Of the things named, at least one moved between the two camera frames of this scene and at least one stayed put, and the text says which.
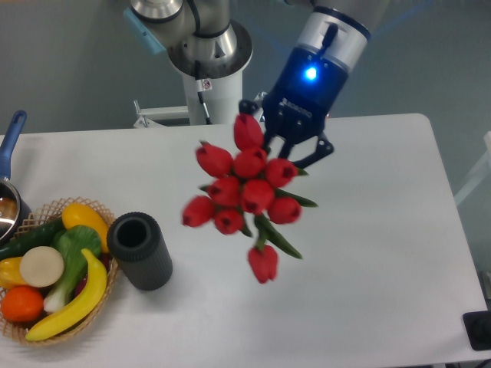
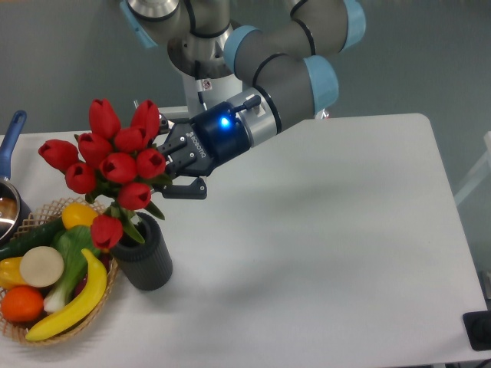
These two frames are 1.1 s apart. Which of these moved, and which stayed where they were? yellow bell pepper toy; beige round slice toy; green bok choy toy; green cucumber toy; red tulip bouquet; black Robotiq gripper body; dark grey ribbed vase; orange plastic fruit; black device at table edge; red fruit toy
Moved: black Robotiq gripper body; red tulip bouquet
Stayed: beige round slice toy; black device at table edge; red fruit toy; yellow bell pepper toy; green cucumber toy; dark grey ribbed vase; orange plastic fruit; green bok choy toy
